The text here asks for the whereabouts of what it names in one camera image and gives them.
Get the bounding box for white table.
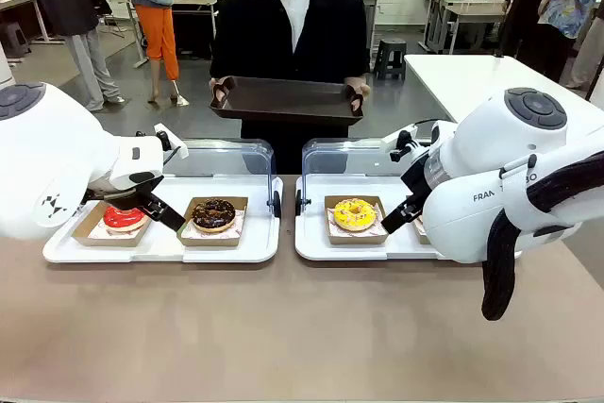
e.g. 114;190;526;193
404;53;604;124

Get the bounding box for dark plastic stool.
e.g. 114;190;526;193
375;38;408;81

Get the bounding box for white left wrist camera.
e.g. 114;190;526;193
153;123;190;161

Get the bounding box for grey background work table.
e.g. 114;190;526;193
421;0;510;56

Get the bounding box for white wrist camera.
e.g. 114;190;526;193
153;123;190;161
380;122;443;163

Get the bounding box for red donut in cardboard tray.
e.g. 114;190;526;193
71;199;153;247

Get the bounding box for person in orange trousers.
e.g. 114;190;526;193
111;0;193;107

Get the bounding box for person's right hand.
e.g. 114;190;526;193
210;77;233;109

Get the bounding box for dark chocolate glazed donut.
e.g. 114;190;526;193
191;197;236;233

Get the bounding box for black cable sleeve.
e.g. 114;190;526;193
480;150;604;322

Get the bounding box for person in black clothes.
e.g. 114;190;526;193
497;0;575;84

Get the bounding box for white plastic display tray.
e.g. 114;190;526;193
294;175;473;262
42;175;284;265

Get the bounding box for white perforated air purifier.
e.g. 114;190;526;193
0;42;13;88

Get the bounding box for yellow sprinkled donut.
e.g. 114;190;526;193
333;198;378;232

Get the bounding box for person's left hand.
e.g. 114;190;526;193
345;83;372;117

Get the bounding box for dark brown serving tray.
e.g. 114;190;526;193
209;75;365;127

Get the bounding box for person in black shirt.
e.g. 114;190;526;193
210;0;372;176

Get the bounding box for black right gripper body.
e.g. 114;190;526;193
399;147;443;201

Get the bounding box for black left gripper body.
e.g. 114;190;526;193
82;171;164;209

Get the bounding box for red glazed donut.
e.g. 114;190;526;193
103;204;148;233

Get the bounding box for clear plastic display cover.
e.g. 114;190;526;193
294;137;426;219
162;138;283;220

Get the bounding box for grey plastic stool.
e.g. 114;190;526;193
0;21;32;58

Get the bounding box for printed white paper liner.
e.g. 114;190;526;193
88;216;150;239
181;207;247;239
327;207;389;237

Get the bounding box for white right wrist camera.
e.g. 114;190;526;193
380;122;443;163

